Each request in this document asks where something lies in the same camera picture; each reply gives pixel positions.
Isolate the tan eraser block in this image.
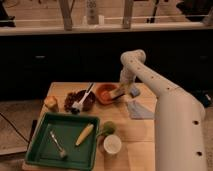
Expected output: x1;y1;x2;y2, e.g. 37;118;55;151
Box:
110;89;124;100

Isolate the red bowl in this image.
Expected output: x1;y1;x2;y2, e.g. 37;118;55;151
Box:
95;84;118;105

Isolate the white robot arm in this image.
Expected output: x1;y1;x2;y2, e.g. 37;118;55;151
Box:
120;50;207;171

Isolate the dark brown bowl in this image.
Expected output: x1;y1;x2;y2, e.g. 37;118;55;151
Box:
75;90;96;111

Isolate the blue sponge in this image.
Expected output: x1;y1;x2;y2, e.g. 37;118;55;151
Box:
130;85;140;98

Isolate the light blue cloth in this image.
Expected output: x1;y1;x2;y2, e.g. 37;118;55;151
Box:
126;100;154;120

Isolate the green pear toy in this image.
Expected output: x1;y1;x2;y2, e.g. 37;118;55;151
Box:
98;121;116;136

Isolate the brown grape cluster toy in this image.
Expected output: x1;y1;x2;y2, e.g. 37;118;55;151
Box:
64;92;76;112

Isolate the yellow corn cob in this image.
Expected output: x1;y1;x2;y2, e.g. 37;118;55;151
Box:
75;124;94;146

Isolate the white cup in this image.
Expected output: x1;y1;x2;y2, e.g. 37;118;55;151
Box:
103;134;122;155

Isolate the black device on floor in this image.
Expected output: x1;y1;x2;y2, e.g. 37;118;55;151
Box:
197;92;212;108

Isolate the green plastic tray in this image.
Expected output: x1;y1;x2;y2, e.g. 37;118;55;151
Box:
25;113;99;171

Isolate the metal fork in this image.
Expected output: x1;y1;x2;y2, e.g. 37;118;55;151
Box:
50;131;68;159

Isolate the black cable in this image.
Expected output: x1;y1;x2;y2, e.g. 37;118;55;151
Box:
0;112;31;145

